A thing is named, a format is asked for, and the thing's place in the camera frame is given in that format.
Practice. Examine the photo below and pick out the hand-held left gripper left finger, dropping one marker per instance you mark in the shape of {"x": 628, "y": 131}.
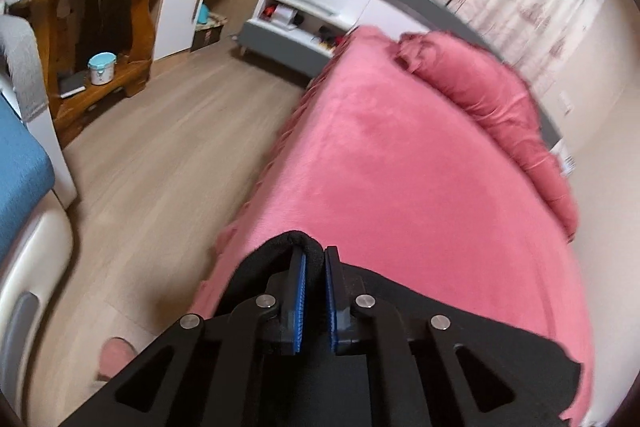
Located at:
{"x": 300, "y": 302}

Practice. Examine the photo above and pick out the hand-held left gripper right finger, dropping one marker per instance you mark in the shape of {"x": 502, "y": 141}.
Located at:
{"x": 330, "y": 307}

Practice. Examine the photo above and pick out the black pants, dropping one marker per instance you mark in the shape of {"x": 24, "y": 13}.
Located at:
{"x": 245, "y": 272}

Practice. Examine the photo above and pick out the pink bed blanket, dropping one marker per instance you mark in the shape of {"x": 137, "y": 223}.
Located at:
{"x": 400, "y": 157}

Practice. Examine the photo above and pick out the pink slipper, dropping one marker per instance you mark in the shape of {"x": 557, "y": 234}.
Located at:
{"x": 116, "y": 357}

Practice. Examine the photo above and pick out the white grey nightstand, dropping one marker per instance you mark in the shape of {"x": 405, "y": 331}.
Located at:
{"x": 280, "y": 42}

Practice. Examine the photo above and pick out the pink duvet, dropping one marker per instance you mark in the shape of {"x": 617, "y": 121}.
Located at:
{"x": 480, "y": 87}

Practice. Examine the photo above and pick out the white armchair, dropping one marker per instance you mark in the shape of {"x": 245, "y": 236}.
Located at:
{"x": 30, "y": 267}

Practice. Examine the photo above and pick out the cardboard box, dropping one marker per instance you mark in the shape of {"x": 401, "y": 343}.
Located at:
{"x": 207, "y": 36}

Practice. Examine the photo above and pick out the blue seat cushion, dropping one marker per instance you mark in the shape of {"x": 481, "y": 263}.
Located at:
{"x": 20, "y": 177}

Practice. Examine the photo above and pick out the black notebook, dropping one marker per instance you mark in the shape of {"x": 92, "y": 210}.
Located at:
{"x": 71, "y": 83}

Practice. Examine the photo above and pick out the grey towel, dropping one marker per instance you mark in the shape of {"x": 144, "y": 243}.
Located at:
{"x": 22, "y": 62}

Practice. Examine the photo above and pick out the white wall socket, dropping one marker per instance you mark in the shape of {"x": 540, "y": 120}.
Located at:
{"x": 566, "y": 103}

